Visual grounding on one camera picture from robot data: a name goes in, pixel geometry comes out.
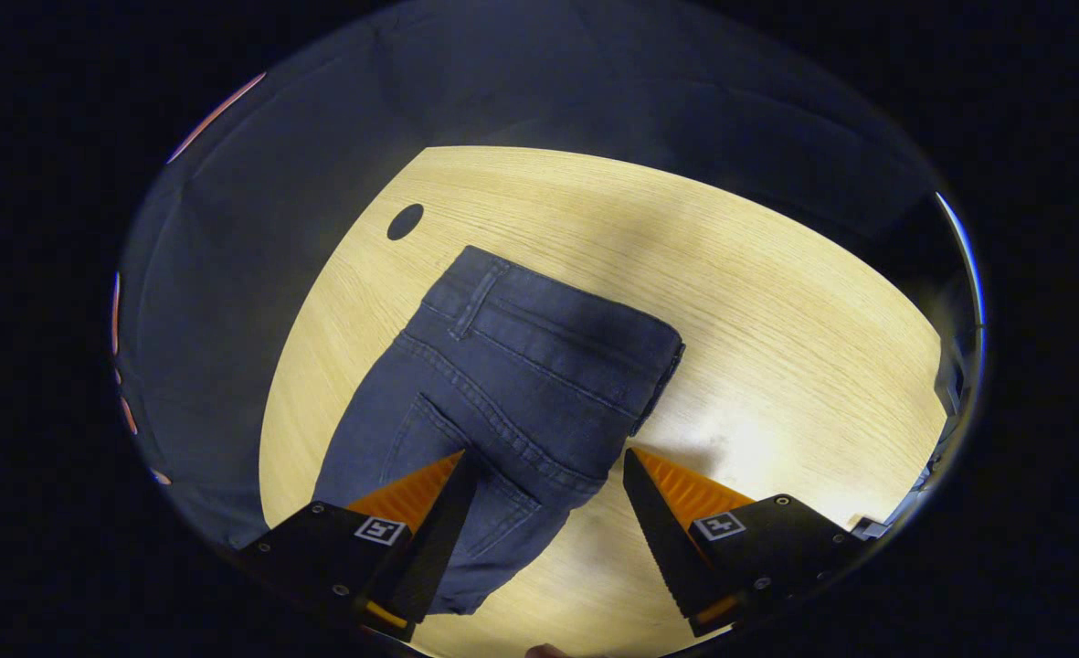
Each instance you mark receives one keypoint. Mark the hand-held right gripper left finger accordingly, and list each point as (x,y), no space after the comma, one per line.
(434,539)

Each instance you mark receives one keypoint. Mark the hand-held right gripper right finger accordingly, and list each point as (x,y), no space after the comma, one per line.
(662,539)

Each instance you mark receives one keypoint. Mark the dark grey jeans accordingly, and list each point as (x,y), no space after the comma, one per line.
(502,384)

